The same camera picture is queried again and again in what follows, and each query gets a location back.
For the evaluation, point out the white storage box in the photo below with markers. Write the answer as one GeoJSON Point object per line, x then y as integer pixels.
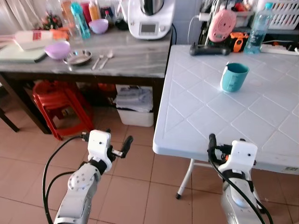
{"type": "Point", "coordinates": [135, 117]}

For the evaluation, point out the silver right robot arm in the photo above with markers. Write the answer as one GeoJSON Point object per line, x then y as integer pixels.
{"type": "Point", "coordinates": [238, 200]}

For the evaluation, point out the white plastic basket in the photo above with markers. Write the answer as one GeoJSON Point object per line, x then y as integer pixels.
{"type": "Point", "coordinates": [285, 14]}

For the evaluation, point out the orange and black tool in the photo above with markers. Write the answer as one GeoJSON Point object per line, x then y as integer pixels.
{"type": "Point", "coordinates": [239, 42]}

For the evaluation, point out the stainless steel plate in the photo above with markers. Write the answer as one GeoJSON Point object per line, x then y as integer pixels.
{"type": "Point", "coordinates": [77, 57]}

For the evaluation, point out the silver fork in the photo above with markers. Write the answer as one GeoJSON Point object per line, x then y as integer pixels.
{"type": "Point", "coordinates": [96, 62]}

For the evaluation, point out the black handheld device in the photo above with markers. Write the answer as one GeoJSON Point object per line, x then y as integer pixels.
{"type": "Point", "coordinates": [205, 50]}

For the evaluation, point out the white power strip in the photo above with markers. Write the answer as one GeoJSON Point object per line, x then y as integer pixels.
{"type": "Point", "coordinates": [280, 49]}

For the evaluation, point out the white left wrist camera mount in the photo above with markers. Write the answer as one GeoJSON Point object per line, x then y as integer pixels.
{"type": "Point", "coordinates": [99, 144]}

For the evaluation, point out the teal plastic cup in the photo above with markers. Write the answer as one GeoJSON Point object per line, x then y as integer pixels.
{"type": "Point", "coordinates": [233, 78]}

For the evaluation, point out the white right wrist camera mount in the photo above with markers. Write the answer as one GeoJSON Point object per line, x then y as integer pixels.
{"type": "Point", "coordinates": [243, 156]}

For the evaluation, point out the small purple bowl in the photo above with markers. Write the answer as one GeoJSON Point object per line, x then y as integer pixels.
{"type": "Point", "coordinates": [98, 26]}

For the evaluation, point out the white metal table leg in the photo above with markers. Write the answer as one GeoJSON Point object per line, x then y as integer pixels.
{"type": "Point", "coordinates": [185, 179]}

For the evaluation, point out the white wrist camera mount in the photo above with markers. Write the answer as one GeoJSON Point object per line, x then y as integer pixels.
{"type": "Point", "coordinates": [99, 144]}
{"type": "Point", "coordinates": [243, 156]}

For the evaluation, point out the red plastic stool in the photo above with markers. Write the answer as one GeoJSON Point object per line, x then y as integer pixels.
{"type": "Point", "coordinates": [46, 100]}

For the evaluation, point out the orange bottle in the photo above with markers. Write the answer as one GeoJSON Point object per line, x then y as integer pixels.
{"type": "Point", "coordinates": [94, 10]}

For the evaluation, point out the marble top wooden counter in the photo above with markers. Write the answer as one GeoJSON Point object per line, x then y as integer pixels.
{"type": "Point", "coordinates": [135, 58]}

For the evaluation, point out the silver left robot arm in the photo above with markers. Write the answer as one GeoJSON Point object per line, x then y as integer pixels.
{"type": "Point", "coordinates": [79, 196]}

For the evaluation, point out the white bottle with red label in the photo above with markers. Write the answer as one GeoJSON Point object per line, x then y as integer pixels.
{"type": "Point", "coordinates": [32, 39]}

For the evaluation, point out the white kitchen appliance with display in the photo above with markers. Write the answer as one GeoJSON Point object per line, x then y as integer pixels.
{"type": "Point", "coordinates": [149, 25]}

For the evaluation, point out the clear blue water bottle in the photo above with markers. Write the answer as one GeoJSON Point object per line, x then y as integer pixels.
{"type": "Point", "coordinates": [258, 28]}

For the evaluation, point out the large purple bowl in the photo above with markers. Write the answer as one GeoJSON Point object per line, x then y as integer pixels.
{"type": "Point", "coordinates": [57, 49]}

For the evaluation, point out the silver spoon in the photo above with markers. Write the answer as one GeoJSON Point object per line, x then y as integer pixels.
{"type": "Point", "coordinates": [109, 55]}

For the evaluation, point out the small plant with red flowers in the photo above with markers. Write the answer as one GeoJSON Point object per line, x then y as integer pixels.
{"type": "Point", "coordinates": [50, 21]}

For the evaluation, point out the teal drinking bottle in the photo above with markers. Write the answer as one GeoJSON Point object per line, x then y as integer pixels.
{"type": "Point", "coordinates": [81, 21]}

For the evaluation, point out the pale green cutting board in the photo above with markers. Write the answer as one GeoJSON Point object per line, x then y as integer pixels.
{"type": "Point", "coordinates": [18, 53]}

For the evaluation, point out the pink round appliance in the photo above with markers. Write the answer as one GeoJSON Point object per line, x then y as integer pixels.
{"type": "Point", "coordinates": [222, 25]}

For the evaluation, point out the dark wooden chair leg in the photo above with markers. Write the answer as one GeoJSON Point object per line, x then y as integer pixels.
{"type": "Point", "coordinates": [9, 122]}

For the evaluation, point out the white plastic folding table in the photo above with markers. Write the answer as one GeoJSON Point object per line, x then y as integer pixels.
{"type": "Point", "coordinates": [224, 116]}

